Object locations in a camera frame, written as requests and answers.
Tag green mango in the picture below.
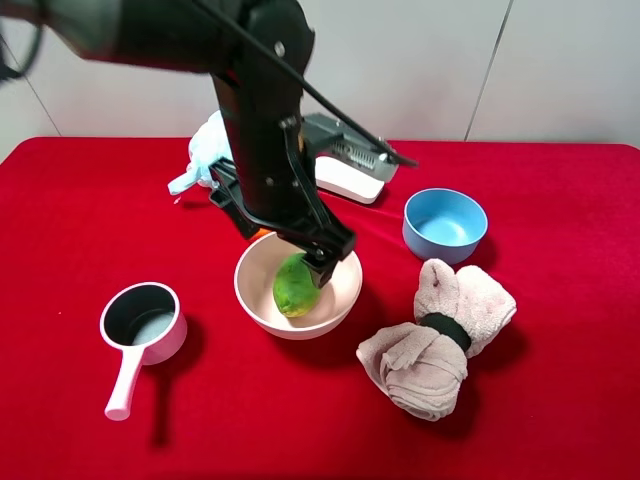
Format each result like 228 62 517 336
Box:
272 253 321 318

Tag white grey stapler device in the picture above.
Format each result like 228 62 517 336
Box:
301 113 399 205

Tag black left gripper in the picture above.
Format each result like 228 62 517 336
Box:
209 72 356 288

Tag beige bowl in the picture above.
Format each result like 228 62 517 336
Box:
234 233 363 340

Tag black cable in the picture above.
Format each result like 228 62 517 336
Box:
192 0 420 169

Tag red table cloth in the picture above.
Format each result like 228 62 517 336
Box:
1 138 639 479

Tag pink rolled towel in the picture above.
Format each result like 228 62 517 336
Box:
356 259 517 422

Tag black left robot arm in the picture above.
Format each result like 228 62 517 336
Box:
1 1 355 287

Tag blue bowl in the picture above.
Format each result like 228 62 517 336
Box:
402 188 489 266

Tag pink saucepan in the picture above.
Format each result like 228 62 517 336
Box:
100 282 188 421

